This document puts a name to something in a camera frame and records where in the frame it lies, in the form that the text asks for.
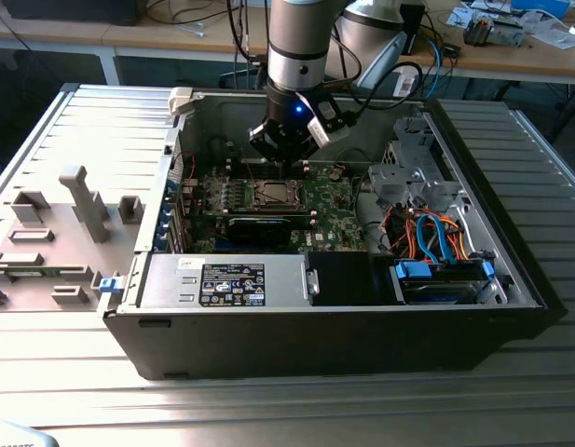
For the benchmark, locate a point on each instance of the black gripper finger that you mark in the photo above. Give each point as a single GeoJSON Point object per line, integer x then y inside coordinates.
{"type": "Point", "coordinates": [264, 139]}
{"type": "Point", "coordinates": [303, 146]}

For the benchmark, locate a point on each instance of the thin metal locking lever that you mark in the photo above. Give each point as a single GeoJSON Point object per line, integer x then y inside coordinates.
{"type": "Point", "coordinates": [268, 180]}
{"type": "Point", "coordinates": [282, 207]}

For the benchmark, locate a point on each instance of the silver CPU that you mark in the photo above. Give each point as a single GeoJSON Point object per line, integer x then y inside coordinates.
{"type": "Point", "coordinates": [277, 194]}

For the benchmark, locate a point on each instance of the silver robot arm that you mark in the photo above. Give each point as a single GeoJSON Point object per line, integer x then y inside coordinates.
{"type": "Point", "coordinates": [298, 37]}

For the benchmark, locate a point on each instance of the black RAM slot bank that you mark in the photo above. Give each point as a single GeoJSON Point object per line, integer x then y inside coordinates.
{"type": "Point", "coordinates": [240, 212]}
{"type": "Point", "coordinates": [240, 170]}

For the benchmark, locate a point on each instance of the CPU socket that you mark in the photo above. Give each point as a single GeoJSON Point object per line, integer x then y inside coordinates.
{"type": "Point", "coordinates": [257, 193]}

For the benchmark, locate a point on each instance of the black CPU cooler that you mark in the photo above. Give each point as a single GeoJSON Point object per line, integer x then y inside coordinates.
{"type": "Point", "coordinates": [478, 30]}

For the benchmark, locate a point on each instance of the green motherboard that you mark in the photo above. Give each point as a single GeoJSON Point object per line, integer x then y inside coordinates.
{"type": "Point", "coordinates": [333, 219]}

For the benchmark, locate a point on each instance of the black graphics card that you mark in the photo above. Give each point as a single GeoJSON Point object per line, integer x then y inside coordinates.
{"type": "Point", "coordinates": [259, 230]}

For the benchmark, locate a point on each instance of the white plastic latch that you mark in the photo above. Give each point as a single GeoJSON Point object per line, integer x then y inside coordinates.
{"type": "Point", "coordinates": [180, 100]}

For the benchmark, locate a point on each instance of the silver metal drive cage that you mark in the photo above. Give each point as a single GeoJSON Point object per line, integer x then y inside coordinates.
{"type": "Point", "coordinates": [394, 184]}

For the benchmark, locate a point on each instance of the black plastic shroud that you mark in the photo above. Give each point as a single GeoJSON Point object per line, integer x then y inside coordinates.
{"type": "Point", "coordinates": [343, 279]}

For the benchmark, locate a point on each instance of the hard disk in blue carrier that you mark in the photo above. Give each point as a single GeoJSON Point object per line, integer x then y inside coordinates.
{"type": "Point", "coordinates": [410, 271]}

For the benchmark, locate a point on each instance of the silver power supply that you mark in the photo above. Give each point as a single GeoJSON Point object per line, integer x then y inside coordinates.
{"type": "Point", "coordinates": [175, 279]}

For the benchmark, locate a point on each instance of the wooden desk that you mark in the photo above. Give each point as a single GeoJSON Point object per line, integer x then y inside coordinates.
{"type": "Point", "coordinates": [128, 37]}

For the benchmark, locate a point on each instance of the grey parts rack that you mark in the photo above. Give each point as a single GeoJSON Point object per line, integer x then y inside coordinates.
{"type": "Point", "coordinates": [89, 209]}

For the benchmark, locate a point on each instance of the black PC case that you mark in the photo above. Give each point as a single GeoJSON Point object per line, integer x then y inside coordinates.
{"type": "Point", "coordinates": [315, 344]}

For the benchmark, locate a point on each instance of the blue plastic latch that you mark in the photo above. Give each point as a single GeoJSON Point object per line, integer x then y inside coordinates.
{"type": "Point", "coordinates": [111, 285]}

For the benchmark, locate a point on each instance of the black monitor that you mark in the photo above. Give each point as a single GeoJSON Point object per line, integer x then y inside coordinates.
{"type": "Point", "coordinates": [72, 11]}

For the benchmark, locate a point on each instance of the grey metal drive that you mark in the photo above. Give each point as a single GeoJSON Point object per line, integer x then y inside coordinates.
{"type": "Point", "coordinates": [508, 33]}

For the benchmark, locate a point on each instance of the blue box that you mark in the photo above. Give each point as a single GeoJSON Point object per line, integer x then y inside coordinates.
{"type": "Point", "coordinates": [541, 7]}

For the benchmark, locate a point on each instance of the pale grey device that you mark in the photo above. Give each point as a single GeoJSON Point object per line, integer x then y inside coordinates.
{"type": "Point", "coordinates": [17, 437]}

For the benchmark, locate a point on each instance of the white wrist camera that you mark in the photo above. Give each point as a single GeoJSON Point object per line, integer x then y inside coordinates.
{"type": "Point", "coordinates": [331, 135]}

